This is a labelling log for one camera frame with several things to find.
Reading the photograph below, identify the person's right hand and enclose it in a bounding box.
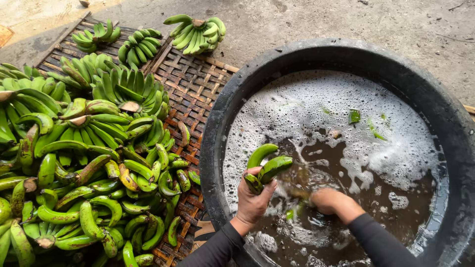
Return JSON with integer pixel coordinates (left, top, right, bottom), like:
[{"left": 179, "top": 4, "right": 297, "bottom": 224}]
[{"left": 310, "top": 187, "right": 357, "bottom": 217}]

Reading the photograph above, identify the person's left hand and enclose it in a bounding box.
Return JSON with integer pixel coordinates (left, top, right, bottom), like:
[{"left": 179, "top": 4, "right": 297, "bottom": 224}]
[{"left": 235, "top": 166, "right": 278, "bottom": 227}]

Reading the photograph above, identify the small green banana cluster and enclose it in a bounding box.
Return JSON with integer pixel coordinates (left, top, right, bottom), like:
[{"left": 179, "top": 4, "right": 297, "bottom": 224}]
[{"left": 243, "top": 143, "right": 294, "bottom": 196}]

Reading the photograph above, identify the foamy brown wash water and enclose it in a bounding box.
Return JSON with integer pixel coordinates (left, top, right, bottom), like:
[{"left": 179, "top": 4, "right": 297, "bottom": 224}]
[{"left": 222, "top": 70, "right": 450, "bottom": 267}]

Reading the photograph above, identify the brown sandal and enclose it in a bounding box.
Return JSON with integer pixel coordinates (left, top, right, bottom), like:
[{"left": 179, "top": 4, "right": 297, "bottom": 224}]
[{"left": 190, "top": 219, "right": 217, "bottom": 253}]

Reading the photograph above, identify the thin green peel scrap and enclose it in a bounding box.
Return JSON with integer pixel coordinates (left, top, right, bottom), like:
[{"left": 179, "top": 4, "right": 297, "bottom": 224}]
[{"left": 367, "top": 119, "right": 387, "bottom": 142}]

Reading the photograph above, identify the brown-spotted single banana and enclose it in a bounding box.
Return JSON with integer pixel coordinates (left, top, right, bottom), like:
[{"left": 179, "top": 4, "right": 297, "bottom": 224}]
[{"left": 177, "top": 121, "right": 190, "bottom": 148}]

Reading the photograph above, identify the brown woven bamboo mat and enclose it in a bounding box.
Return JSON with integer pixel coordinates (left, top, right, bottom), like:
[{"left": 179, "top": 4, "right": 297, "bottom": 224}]
[{"left": 143, "top": 44, "right": 240, "bottom": 267}]

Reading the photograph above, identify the large black rubber basin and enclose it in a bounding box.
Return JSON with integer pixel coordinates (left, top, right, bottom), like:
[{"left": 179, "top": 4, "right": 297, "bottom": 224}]
[{"left": 200, "top": 38, "right": 475, "bottom": 267}]

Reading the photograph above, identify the green banana bunch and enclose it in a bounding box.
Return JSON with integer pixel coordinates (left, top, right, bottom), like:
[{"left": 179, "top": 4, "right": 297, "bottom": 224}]
[
  {"left": 71, "top": 19, "right": 122, "bottom": 53},
  {"left": 163, "top": 14, "right": 226, "bottom": 56},
  {"left": 118, "top": 28, "right": 163, "bottom": 69}
]

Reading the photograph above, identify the heap of green banana bunches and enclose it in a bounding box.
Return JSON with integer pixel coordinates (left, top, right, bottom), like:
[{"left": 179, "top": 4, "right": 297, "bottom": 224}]
[{"left": 0, "top": 53, "right": 201, "bottom": 267}]

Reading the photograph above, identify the dark woven bamboo mat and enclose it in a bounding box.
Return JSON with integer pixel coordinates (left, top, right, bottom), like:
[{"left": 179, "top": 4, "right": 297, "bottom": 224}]
[{"left": 34, "top": 11, "right": 172, "bottom": 75}]

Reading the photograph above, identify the orange woven board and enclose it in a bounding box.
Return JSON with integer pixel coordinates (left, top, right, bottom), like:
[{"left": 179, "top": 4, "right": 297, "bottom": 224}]
[{"left": 0, "top": 25, "right": 15, "bottom": 48}]

